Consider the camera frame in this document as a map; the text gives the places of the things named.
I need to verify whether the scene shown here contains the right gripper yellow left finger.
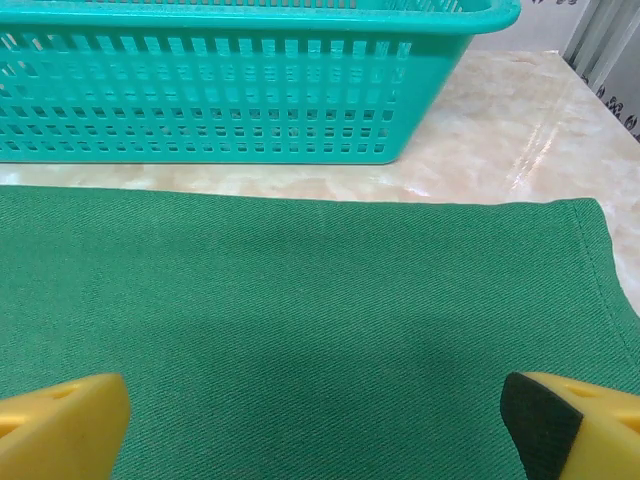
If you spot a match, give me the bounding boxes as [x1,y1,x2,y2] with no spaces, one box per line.
[0,372,132,480]

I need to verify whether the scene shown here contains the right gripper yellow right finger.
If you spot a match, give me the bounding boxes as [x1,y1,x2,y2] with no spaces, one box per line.
[499,370,640,480]

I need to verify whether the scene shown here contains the green long pants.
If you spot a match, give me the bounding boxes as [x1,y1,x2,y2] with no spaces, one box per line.
[0,187,640,480]

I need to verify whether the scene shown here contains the teal plastic slotted basket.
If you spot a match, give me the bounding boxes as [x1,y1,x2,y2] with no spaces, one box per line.
[0,0,523,165]

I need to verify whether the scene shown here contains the aluminium frame post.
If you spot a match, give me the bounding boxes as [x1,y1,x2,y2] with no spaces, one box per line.
[562,0,640,86]

